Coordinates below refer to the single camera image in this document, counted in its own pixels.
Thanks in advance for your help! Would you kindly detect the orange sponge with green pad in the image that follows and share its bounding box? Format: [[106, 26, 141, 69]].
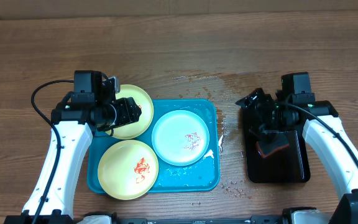
[[255, 141, 289, 158]]

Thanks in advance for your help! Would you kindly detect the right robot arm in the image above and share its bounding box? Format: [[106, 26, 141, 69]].
[[237, 72, 358, 223]]

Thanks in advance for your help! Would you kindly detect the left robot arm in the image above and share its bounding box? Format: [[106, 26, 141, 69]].
[[5, 70, 141, 223]]

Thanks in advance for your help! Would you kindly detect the teal plastic tray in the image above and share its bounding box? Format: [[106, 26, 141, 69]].
[[87, 99, 220, 194]]

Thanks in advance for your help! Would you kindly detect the yellow plate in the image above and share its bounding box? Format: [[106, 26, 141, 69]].
[[112, 85, 154, 140], [98, 140, 159, 200]]

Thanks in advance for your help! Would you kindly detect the light blue plate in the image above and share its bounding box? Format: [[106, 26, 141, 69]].
[[151, 110, 209, 166]]

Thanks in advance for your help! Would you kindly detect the black plastic tray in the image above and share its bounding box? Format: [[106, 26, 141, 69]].
[[243, 122, 310, 183]]

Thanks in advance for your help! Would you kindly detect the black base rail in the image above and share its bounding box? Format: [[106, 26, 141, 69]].
[[73, 211, 332, 224]]

